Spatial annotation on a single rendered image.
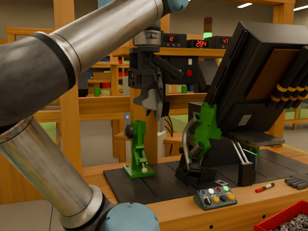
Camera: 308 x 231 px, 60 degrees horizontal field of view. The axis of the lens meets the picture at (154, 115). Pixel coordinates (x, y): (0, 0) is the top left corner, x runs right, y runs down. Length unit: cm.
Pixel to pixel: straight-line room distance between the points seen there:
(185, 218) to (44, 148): 65
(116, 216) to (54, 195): 14
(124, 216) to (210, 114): 77
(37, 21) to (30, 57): 1082
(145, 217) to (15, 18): 1089
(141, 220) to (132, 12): 42
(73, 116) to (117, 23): 99
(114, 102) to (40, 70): 117
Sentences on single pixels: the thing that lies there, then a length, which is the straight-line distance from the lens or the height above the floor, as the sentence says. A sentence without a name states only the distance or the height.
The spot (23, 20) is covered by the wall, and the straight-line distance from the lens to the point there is 1127.
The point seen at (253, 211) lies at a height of 86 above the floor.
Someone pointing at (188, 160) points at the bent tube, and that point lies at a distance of 131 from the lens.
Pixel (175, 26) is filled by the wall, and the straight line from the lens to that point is 1199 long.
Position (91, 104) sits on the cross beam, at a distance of 152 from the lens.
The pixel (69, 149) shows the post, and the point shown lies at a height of 102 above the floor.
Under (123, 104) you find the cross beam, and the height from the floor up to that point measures 123.
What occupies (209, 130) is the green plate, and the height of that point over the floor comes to 115.
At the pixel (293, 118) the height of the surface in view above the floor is 29.
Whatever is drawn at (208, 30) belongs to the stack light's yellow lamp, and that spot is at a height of 166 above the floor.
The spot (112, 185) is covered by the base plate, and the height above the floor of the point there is 90.
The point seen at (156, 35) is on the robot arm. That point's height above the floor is 152.
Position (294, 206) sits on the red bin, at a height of 91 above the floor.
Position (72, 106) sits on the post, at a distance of 142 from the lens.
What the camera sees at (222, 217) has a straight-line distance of 114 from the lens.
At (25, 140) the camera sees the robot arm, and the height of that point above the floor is 131.
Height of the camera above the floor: 143
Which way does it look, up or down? 10 degrees down
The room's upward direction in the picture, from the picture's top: straight up
